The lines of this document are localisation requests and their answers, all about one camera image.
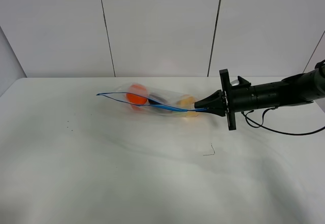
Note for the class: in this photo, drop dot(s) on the orange fruit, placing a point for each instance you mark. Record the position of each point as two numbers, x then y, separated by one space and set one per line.
137 94

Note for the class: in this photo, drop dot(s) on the clear zip bag blue seal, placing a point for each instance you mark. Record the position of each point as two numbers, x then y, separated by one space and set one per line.
118 96

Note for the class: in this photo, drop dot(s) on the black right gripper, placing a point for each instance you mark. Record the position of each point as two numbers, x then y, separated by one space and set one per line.
237 99

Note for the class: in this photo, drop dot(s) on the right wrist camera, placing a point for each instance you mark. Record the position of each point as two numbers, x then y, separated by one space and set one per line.
240 81

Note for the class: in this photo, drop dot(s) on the purple eggplant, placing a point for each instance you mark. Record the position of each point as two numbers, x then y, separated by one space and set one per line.
154 99

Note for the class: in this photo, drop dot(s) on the yellow pear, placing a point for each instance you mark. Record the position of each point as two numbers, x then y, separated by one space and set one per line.
187 102

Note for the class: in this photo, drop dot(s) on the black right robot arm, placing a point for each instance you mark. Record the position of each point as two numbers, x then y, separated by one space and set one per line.
295 90

